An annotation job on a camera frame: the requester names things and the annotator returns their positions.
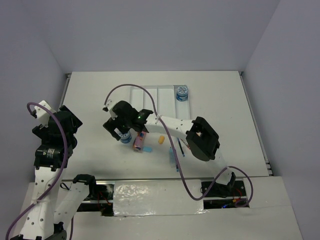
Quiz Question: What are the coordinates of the blue jar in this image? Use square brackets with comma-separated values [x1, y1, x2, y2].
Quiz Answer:
[119, 131, 132, 144]
[176, 85, 189, 102]

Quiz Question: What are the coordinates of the pink tube of markers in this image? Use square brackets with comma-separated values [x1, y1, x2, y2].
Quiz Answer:
[132, 131, 146, 153]

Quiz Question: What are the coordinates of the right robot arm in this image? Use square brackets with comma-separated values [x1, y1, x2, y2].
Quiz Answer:
[103, 100, 236, 196]

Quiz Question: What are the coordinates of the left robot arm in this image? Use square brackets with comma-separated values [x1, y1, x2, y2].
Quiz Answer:
[10, 100, 98, 240]

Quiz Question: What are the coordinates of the blue highlighter cap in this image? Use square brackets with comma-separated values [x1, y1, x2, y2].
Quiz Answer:
[142, 146, 153, 153]

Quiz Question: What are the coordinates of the orange highlighter cap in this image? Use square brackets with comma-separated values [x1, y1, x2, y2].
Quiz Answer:
[158, 135, 165, 145]

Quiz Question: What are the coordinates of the blue highlighter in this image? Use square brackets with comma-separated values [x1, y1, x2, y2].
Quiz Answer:
[169, 147, 177, 168]

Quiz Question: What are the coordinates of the dark blue pen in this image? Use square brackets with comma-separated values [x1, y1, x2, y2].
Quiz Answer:
[177, 137, 186, 157]

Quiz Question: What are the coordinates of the silver foil tape patch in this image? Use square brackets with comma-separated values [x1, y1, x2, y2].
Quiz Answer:
[113, 180, 206, 217]

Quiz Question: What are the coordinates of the right camera mount white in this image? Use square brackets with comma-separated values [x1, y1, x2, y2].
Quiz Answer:
[102, 99, 118, 118]

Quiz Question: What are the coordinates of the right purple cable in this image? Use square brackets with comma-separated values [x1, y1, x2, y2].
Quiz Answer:
[104, 83, 254, 208]

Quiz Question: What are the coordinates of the purple cable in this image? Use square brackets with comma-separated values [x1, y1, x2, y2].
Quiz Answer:
[6, 102, 76, 240]
[104, 83, 254, 208]

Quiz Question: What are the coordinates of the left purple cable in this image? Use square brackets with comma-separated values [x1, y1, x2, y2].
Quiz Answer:
[6, 102, 76, 240]

